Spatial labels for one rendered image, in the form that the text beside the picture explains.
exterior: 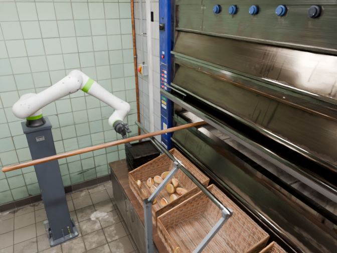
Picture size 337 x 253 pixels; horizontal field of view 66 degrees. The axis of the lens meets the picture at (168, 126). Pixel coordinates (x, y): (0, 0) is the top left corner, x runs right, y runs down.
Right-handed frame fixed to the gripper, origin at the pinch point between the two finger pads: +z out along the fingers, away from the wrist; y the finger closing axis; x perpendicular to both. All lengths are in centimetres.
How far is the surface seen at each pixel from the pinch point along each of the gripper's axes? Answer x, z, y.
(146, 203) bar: 5.4, 41.0, 24.3
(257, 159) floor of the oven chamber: -63, 61, 2
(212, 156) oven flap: -55, 27, 16
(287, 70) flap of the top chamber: -54, 77, -59
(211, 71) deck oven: -54, 19, -47
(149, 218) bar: 4, 41, 37
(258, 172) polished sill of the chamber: -54, 71, 2
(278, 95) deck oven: -55, 74, -46
